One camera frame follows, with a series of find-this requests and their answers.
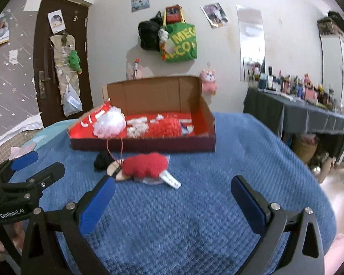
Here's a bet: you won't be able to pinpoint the red framed picture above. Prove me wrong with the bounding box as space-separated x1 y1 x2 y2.
165 5 184 24

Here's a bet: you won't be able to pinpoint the wall mirror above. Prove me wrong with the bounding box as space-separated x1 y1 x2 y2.
236 4 266 82

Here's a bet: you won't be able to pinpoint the baby photo wall poster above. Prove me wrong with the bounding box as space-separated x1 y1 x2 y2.
0 13 10 48

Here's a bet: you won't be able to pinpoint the green plush toy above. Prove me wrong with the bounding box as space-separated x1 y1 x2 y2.
67 50 83 73

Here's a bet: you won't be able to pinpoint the dark brown door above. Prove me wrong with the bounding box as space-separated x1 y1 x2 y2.
34 0 94 128

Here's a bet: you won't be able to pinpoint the metal door handle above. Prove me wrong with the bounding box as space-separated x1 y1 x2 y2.
38 71 51 100

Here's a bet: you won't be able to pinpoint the woven basket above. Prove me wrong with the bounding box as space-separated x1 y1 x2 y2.
291 135 319 164

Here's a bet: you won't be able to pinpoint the clear plastic bag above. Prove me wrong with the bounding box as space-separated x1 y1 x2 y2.
60 82 83 117

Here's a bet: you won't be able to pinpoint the beige hanging door organiser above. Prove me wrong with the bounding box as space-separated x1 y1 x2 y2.
49 33 81 98

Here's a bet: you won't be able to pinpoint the white mesh bath sponge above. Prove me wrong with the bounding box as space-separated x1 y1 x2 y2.
93 106 126 139

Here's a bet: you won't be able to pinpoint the blue wall poster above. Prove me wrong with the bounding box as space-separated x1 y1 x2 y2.
130 0 150 12

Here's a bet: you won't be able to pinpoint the brown cardboard box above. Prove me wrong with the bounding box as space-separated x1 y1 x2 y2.
67 75 216 153

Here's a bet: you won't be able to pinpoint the blue fleece blanket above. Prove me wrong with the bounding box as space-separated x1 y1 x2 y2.
6 112 337 275

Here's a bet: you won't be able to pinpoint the white door poster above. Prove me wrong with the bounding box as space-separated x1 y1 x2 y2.
47 10 66 34

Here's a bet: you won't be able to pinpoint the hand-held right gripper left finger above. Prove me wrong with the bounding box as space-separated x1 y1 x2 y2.
21 175 117 275

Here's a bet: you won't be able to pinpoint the black cloth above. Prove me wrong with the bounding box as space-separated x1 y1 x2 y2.
93 150 115 172

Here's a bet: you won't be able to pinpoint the dark bags on wardrobe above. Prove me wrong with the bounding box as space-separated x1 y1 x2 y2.
317 11 344 45

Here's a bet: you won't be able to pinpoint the person's right leg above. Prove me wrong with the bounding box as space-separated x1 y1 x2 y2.
324 233 344 275

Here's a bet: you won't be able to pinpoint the red foam mesh net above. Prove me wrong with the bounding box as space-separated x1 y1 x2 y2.
147 117 182 138

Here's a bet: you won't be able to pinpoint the red cloth with white marks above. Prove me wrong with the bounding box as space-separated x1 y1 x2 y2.
69 104 112 139

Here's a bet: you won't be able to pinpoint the white paper tag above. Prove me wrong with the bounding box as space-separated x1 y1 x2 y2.
159 170 181 190

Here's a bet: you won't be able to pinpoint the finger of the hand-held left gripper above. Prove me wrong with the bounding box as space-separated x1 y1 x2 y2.
0 150 39 178
0 162 66 203

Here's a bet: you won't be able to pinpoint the table with dark cloth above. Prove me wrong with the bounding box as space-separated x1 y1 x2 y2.
243 87 344 167

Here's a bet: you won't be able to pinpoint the red knitted plush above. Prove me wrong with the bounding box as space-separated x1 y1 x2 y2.
123 153 169 178

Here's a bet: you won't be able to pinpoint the white paper sheet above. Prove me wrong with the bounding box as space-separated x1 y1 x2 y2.
0 113 43 149

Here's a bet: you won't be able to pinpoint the cluttered side table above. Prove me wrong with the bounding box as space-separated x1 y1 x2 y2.
247 63 344 112

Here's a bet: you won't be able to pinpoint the pink plush keychain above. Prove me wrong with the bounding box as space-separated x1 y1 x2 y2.
200 69 218 96

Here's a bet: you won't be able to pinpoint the light blue bed sheet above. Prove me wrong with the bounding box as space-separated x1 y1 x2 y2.
20 119 83 152

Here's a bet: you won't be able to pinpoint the black backpack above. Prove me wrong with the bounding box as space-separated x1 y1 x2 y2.
138 11 164 52

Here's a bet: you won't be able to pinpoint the green tote bag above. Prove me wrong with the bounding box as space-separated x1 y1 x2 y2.
161 22 198 63

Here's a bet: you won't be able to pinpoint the cream crochet scrunchie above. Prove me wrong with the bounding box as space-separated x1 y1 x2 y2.
127 116 150 138

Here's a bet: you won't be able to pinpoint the wooden disc with red cord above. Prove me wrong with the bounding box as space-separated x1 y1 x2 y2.
106 137 135 183

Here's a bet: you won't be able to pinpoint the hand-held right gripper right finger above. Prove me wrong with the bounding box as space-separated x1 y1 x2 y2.
231 175 325 275

